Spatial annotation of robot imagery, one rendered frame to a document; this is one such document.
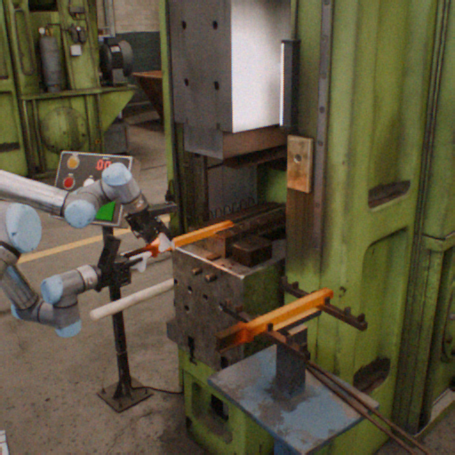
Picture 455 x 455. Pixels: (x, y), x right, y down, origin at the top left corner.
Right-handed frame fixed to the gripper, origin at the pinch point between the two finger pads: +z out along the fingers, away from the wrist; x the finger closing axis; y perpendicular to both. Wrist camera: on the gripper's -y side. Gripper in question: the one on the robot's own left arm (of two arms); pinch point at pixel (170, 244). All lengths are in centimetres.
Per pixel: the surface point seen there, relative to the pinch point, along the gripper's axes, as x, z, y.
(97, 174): -54, -8, -11
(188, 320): -7.3, 38.4, 8.1
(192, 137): -7.8, -19.3, -31.4
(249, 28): 13, -46, -55
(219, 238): 5.1, 10.2, -14.7
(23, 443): -61, 67, 85
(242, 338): 54, -7, 19
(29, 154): -460, 134, -94
